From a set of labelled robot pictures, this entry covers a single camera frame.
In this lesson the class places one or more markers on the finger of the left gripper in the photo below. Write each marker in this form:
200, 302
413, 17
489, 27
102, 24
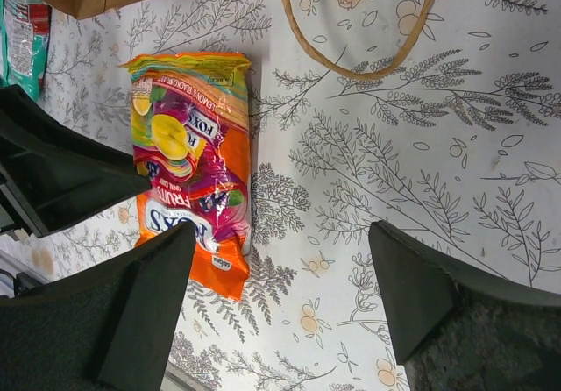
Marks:
53, 178

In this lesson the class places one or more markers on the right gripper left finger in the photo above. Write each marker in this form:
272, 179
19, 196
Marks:
109, 327

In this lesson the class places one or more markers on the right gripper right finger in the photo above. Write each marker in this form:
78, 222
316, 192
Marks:
456, 327

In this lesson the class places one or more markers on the orange fruits candy packet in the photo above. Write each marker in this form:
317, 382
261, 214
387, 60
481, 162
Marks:
190, 137

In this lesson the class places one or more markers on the teal candy packet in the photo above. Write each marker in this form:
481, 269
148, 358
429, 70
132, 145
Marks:
25, 33

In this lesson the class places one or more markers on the floral table mat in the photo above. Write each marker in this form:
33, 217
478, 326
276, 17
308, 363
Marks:
459, 147

